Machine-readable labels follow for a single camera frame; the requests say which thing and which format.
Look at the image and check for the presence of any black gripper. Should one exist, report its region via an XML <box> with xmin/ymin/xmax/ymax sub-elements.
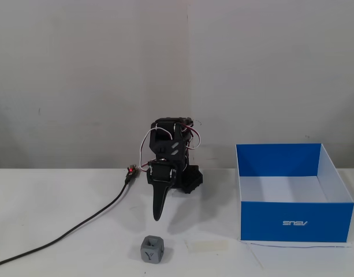
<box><xmin>147</xmin><ymin>160</ymin><xmax>179</xmax><ymax>222</ymax></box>

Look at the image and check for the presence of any gray 3D printed block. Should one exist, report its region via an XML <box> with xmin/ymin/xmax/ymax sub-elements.
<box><xmin>140</xmin><ymin>235</ymin><xmax>166</xmax><ymax>264</ymax></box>

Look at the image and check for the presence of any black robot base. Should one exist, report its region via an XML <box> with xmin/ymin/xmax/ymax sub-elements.
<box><xmin>176</xmin><ymin>164</ymin><xmax>204</xmax><ymax>195</ymax></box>

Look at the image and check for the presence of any blue and white cardboard box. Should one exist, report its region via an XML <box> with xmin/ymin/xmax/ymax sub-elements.
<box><xmin>235</xmin><ymin>143</ymin><xmax>354</xmax><ymax>244</ymax></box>

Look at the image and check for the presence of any clear tape patch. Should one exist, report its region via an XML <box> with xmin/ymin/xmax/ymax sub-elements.
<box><xmin>183</xmin><ymin>239</ymin><xmax>230</xmax><ymax>253</ymax></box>

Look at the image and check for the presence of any white red servo cable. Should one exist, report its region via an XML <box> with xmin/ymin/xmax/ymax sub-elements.
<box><xmin>181</xmin><ymin>123</ymin><xmax>203</xmax><ymax>151</ymax></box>
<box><xmin>138</xmin><ymin>128</ymin><xmax>155</xmax><ymax>168</ymax></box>

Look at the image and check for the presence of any black power cable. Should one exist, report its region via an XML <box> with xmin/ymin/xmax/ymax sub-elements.
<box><xmin>0</xmin><ymin>173</ymin><xmax>131</xmax><ymax>268</ymax></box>

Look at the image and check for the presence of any thin purple wire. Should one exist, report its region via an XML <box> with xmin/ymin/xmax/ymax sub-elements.
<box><xmin>249</xmin><ymin>242</ymin><xmax>348</xmax><ymax>249</ymax></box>

